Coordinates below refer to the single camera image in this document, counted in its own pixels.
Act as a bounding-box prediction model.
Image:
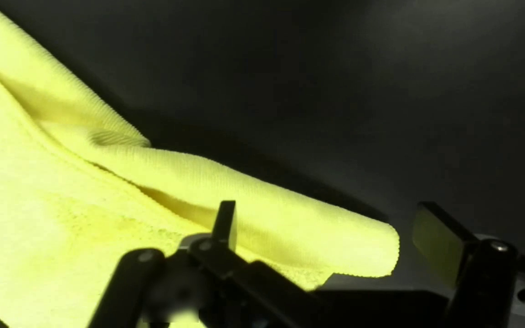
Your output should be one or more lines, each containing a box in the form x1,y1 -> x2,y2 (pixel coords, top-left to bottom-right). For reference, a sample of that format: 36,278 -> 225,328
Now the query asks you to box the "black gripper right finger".
409,202 -> 525,328

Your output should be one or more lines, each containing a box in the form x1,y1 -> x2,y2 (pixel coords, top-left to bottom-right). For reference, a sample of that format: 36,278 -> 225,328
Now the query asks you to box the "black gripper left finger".
87,200 -> 313,328

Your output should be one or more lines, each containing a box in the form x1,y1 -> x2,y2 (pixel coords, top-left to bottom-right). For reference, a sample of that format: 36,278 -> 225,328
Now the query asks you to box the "yellow towel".
0,0 -> 400,328

